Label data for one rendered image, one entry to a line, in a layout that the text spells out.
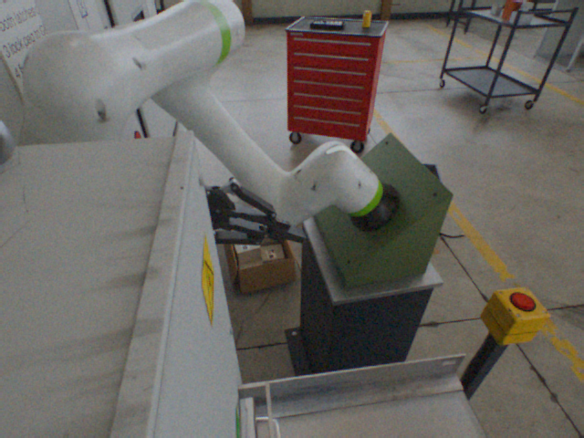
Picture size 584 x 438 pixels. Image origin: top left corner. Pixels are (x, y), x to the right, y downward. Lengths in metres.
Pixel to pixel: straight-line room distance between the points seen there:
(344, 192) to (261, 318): 1.13
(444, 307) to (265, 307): 0.93
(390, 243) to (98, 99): 0.72
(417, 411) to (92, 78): 0.70
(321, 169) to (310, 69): 2.17
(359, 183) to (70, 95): 0.63
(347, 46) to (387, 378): 2.45
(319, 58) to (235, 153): 2.12
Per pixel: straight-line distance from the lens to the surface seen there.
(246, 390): 0.50
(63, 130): 0.47
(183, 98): 0.87
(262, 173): 0.89
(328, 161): 0.83
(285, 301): 1.91
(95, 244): 0.21
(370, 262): 0.96
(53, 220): 0.24
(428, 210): 0.92
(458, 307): 2.08
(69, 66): 0.44
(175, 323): 0.17
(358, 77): 2.91
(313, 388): 0.71
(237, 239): 0.61
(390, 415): 0.74
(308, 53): 2.94
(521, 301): 0.91
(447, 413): 0.77
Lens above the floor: 1.51
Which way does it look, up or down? 40 degrees down
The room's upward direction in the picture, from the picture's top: straight up
